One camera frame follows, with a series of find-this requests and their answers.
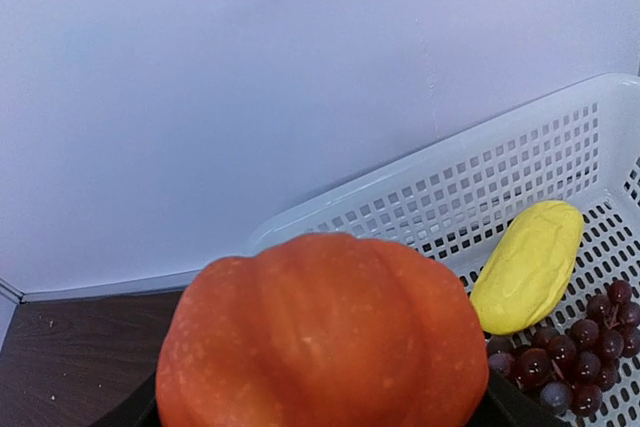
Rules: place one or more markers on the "orange fake fruit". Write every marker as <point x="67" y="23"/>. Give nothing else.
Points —
<point x="323" y="330"/>

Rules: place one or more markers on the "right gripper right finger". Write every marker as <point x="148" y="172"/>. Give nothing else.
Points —
<point x="504" y="405"/>

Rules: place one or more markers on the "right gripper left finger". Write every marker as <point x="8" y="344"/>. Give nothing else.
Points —
<point x="137" y="410"/>

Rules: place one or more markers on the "purple fake grapes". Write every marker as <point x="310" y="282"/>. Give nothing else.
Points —
<point x="585" y="370"/>

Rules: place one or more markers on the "white plastic basket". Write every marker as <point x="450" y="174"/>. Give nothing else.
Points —
<point x="453" y="201"/>

